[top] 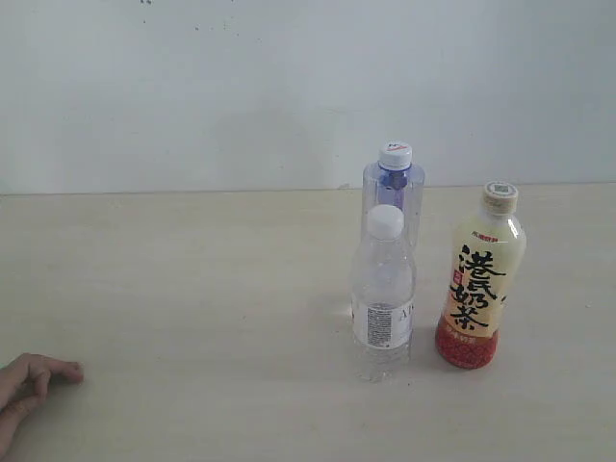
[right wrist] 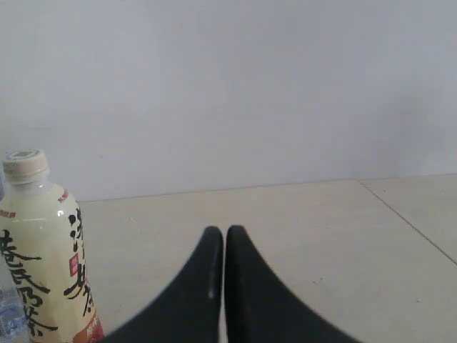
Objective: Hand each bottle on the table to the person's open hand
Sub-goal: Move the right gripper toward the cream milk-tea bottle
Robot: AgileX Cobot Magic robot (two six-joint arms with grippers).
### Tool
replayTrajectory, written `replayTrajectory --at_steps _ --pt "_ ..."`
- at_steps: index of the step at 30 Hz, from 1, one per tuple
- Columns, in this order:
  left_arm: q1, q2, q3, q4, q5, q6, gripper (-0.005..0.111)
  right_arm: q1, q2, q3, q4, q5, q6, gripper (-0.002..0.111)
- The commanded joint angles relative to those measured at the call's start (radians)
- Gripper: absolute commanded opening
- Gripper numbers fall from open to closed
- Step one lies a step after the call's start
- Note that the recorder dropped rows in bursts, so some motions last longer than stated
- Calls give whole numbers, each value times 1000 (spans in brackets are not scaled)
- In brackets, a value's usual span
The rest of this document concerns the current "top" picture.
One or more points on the small clear water bottle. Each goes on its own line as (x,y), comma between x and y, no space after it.
(383,284)

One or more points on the milk tea bottle yellow red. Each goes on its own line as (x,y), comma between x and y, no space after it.
(488,248)

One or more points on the blue-tinted clear water bottle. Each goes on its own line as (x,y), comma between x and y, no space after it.
(395,179)

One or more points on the person's bare hand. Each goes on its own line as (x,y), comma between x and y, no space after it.
(24,388)

